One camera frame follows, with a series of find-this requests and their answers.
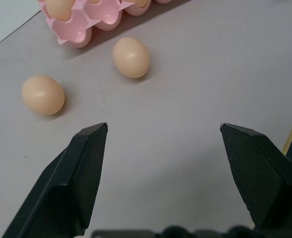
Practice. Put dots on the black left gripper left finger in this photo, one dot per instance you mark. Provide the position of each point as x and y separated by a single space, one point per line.
69 183

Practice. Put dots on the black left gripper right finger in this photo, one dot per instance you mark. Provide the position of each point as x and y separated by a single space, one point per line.
262 178

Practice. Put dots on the beige egg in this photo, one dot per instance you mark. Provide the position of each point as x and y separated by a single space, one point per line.
131 57
94 1
138 2
43 95
59 8

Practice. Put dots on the pink plastic egg tray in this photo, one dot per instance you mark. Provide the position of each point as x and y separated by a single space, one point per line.
96 18

